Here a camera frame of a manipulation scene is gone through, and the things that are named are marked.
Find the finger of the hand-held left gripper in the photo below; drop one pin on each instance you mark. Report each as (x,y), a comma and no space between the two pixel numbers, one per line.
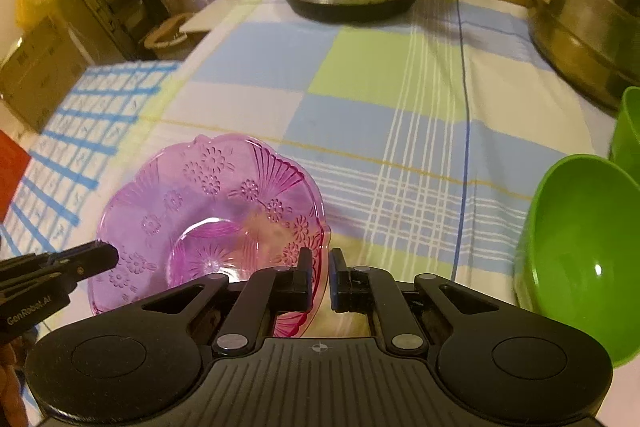
(92,257)

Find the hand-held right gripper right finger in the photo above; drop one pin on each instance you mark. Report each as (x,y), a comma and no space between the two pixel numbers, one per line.
(336,279)

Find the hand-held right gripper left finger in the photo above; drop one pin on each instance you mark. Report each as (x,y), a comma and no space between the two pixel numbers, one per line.
(305,264)

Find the pink clear flower plate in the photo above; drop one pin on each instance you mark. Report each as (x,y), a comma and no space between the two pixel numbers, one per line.
(200,187)

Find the green plastic bowl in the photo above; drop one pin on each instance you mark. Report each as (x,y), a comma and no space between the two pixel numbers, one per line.
(627,132)
(590,257)

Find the person's left hand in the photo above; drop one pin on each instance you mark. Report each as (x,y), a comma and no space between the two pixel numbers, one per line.
(9,377)

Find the red mat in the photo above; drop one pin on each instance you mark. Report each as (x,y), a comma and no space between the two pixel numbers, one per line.
(10,172)

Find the blue grid cloth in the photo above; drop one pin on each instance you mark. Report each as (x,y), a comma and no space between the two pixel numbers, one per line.
(75,132)

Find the cardboard box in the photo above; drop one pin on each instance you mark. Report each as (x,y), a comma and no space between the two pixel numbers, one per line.
(40,67)

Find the woven basket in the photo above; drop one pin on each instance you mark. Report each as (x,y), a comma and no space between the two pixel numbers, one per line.
(167,37)

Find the white flat board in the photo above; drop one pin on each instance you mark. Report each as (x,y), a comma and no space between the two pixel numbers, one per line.
(220,14)

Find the steel steamer pot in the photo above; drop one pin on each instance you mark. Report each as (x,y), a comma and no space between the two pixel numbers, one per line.
(585,2)

